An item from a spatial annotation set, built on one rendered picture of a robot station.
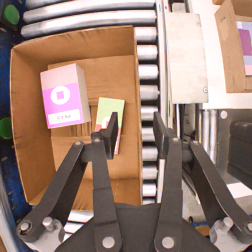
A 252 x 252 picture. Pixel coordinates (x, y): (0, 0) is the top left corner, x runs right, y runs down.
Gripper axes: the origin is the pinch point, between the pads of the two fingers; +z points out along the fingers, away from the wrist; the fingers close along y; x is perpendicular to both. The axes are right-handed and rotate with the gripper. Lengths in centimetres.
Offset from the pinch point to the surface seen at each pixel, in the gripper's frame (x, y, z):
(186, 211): -120, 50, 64
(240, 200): -115, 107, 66
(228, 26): 19.0, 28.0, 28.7
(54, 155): -20.0, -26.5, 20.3
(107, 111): -6.1, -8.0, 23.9
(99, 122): -9.1, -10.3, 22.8
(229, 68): 6.4, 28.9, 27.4
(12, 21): 25, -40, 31
